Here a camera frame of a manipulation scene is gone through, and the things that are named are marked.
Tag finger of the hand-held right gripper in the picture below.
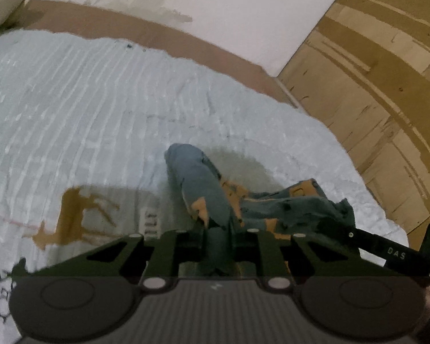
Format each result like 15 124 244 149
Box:
319 218 430 270

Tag blue pants with orange print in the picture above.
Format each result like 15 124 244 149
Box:
164 143 356 276

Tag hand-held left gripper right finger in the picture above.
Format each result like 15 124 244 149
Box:
234 228 430 292

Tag light blue quilted blanket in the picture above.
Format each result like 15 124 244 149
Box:
0 29 409 344

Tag plywood panel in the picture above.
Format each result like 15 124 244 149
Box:
277 0 430 233

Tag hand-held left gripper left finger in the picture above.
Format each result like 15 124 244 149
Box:
12 227 206 292

